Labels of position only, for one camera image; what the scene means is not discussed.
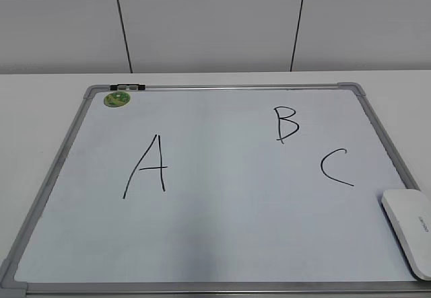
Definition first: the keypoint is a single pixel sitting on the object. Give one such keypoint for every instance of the white board eraser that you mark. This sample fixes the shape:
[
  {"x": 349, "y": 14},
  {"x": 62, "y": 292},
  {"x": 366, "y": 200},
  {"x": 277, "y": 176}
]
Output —
[{"x": 408, "y": 211}]

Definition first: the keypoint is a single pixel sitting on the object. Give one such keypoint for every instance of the round green magnet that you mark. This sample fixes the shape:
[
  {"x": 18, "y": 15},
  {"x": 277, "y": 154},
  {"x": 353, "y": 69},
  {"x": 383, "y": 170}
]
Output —
[{"x": 117, "y": 99}]

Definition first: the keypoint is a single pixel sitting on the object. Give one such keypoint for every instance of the black silver hanging clip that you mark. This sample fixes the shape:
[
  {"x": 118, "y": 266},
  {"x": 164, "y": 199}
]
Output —
[{"x": 127, "y": 87}]

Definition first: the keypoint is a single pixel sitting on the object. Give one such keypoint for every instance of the white board with grey frame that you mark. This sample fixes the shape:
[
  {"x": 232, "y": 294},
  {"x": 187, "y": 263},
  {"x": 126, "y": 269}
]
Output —
[{"x": 217, "y": 190}]

